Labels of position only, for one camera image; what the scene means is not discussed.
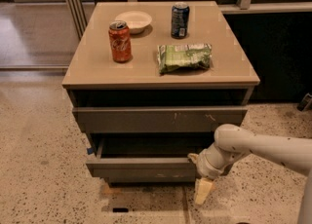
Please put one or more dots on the white paper bowl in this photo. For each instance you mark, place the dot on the white paper bowl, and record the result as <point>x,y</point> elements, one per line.
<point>137,21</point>

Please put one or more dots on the grey drawer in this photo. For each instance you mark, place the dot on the grey drawer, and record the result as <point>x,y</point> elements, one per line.
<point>156,119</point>
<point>147,158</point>

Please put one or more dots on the green chip bag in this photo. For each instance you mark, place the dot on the green chip bag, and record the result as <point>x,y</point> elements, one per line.
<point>174,57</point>

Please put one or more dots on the grey top drawer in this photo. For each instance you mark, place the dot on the grey top drawer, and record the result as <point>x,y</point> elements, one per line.
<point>156,119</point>

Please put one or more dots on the grey drawer cabinet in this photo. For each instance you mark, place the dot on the grey drawer cabinet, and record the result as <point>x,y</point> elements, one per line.
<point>94,79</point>

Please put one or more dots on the blue soda can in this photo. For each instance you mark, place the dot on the blue soda can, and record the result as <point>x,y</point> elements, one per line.
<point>180,18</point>

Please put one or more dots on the dark object at wall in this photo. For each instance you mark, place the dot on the dark object at wall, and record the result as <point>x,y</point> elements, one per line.
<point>306,103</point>

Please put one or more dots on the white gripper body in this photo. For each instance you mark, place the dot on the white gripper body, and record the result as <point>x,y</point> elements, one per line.
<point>205,167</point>

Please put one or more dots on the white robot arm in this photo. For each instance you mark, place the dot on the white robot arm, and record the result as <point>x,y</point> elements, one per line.
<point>232,143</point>

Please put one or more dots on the blue tape piece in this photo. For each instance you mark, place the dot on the blue tape piece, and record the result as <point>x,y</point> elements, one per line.
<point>90,151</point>

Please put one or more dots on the red cola can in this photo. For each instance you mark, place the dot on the red cola can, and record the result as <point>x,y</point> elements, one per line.
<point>120,41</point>

